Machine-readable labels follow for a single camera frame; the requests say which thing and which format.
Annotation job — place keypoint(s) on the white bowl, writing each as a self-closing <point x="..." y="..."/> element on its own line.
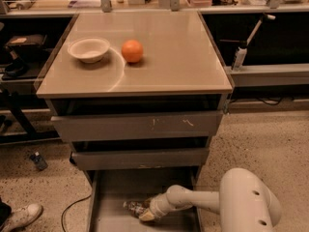
<point x="89" y="50"/>

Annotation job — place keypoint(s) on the top grey drawer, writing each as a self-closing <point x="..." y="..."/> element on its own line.
<point x="137" y="126"/>

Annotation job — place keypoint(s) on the grey drawer cabinet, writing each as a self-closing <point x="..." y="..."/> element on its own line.
<point x="179" y="72"/>

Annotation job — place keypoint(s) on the bottom open grey drawer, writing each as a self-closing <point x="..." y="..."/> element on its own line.
<point x="112" y="188"/>

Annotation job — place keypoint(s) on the middle grey drawer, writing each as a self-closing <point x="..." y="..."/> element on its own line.
<point x="140" y="159"/>

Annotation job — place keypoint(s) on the small black floor device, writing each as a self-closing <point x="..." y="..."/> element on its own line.
<point x="39" y="161"/>

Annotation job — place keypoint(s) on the white rod tool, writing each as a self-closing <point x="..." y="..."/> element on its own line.
<point x="257" y="26"/>

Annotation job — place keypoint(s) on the clear plastic water bottle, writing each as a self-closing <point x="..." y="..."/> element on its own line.
<point x="136" y="208"/>

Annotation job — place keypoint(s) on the white sneaker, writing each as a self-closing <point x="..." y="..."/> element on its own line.
<point x="21" y="217"/>

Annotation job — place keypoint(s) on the orange fruit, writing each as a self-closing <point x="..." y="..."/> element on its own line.
<point x="132" y="51"/>

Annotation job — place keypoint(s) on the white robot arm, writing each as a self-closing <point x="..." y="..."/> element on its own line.
<point x="244" y="203"/>

